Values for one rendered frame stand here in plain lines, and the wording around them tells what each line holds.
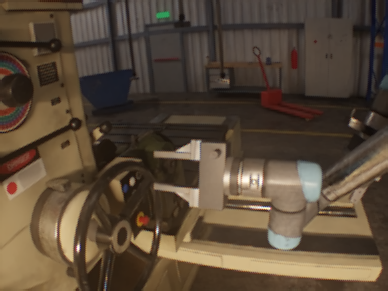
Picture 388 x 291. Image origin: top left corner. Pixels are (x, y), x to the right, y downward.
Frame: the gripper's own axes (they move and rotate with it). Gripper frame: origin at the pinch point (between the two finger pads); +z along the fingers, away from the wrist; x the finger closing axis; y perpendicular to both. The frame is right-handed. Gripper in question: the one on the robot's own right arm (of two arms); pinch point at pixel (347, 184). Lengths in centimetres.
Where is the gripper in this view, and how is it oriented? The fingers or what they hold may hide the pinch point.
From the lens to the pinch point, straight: 79.8
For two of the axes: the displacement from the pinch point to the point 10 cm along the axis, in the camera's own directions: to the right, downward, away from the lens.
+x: 1.5, -2.7, 9.5
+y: 9.3, 3.7, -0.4
